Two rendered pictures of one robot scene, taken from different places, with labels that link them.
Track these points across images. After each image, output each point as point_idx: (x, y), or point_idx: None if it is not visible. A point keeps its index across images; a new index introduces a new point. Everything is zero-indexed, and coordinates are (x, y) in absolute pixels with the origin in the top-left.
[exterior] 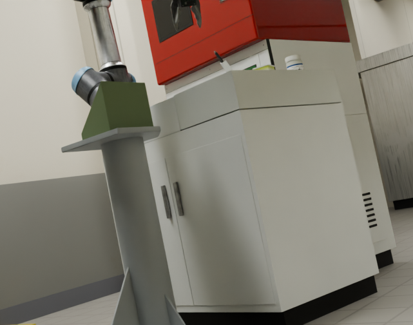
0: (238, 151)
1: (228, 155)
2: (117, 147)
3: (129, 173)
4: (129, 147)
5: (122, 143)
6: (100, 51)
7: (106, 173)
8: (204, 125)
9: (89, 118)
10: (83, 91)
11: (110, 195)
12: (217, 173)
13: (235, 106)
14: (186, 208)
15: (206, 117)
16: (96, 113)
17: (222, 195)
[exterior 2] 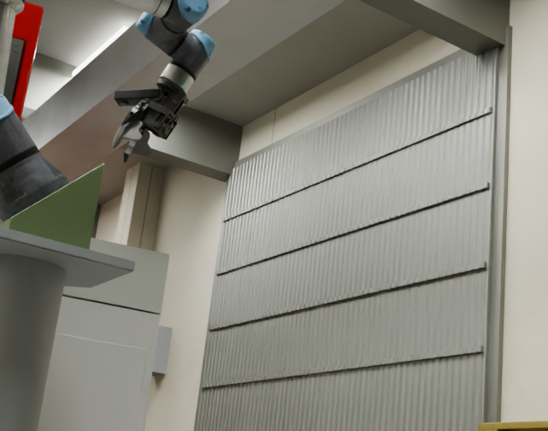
0: (132, 373)
1: (109, 370)
2: (55, 280)
3: (51, 333)
4: (62, 291)
5: (61, 277)
6: None
7: (6, 312)
8: (75, 303)
9: (48, 205)
10: (9, 140)
11: None
12: (69, 390)
13: (154, 307)
14: None
15: (85, 293)
16: (70, 206)
17: (64, 429)
